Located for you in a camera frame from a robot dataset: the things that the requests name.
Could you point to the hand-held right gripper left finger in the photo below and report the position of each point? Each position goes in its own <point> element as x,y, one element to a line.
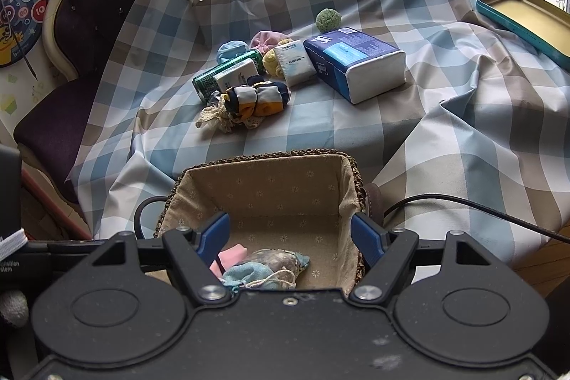
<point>213,235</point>

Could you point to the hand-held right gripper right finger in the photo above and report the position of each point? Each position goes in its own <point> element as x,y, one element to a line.
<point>367,235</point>

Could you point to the lined wicker basket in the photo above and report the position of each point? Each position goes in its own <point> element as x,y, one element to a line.
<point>276,193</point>

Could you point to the beige lace cloth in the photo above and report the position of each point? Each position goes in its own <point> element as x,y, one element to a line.
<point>216,115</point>

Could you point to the silver foil wrapper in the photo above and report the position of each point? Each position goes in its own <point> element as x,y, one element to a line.
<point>214,98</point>

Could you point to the navy yellow sock bundle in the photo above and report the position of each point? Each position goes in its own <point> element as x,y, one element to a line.
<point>260,97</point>

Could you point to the small white tissue pack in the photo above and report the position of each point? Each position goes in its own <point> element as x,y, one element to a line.
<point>294,61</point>
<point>236,76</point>

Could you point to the large blue tissue pack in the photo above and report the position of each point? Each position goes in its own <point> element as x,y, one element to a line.
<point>352,59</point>

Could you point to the yellow towel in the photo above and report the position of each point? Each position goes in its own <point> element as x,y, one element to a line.
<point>270,61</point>

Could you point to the blue face mask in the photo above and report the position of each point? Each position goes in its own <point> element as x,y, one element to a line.
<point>230,50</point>

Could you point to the dusty pink cloth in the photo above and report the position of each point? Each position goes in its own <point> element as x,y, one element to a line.
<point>267,39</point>

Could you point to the green pompom ball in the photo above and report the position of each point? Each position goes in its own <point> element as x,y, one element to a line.
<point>328,19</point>

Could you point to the person's left hand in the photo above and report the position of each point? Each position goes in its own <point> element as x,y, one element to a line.
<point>11,308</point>

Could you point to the bright pink cloth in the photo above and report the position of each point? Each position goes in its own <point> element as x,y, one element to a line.
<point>231,255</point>

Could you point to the blue beige checked tablecloth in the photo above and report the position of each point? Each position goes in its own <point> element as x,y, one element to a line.
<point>400,126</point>

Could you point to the black dart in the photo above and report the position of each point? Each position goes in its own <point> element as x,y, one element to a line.
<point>27,57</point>

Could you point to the green drink can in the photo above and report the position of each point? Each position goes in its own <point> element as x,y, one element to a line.
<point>209,79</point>

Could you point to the round dartboard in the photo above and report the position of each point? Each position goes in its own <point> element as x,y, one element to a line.
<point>24,6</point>

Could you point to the purple upholstered chair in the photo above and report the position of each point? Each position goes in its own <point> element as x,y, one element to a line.
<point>89,15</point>

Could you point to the teal tin tray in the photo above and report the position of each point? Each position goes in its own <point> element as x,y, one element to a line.
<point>525,17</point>

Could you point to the yellow wall sticker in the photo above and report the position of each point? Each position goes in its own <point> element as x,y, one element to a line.
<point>8,103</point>

